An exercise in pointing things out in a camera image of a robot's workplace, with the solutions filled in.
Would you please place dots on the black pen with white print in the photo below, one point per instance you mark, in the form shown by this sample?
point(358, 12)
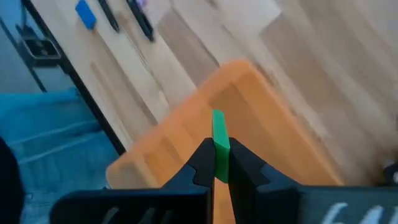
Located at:
point(109, 15)

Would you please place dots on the black aluminium table frame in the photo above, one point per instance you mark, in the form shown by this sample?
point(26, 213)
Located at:
point(77, 81)

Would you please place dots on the black table-level camera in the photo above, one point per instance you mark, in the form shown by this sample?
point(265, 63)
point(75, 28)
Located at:
point(38, 49)

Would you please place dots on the green eraser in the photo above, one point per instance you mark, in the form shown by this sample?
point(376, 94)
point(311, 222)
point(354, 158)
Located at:
point(220, 140)

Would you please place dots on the light purple pen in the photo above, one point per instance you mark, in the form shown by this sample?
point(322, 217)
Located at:
point(142, 3)

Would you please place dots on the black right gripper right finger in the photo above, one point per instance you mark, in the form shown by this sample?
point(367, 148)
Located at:
point(255, 193)

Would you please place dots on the orange plastic bin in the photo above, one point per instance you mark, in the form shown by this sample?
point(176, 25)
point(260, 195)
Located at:
point(267, 124)

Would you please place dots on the blue eraser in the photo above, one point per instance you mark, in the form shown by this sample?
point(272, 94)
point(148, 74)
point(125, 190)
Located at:
point(86, 14)

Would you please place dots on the blue storage crate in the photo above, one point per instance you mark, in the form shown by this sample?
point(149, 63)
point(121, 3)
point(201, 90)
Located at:
point(56, 140)

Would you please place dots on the plain black pen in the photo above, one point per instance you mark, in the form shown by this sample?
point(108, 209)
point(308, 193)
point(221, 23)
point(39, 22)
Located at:
point(141, 20)

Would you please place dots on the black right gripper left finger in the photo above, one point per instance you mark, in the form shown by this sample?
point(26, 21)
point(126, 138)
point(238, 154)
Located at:
point(199, 168)

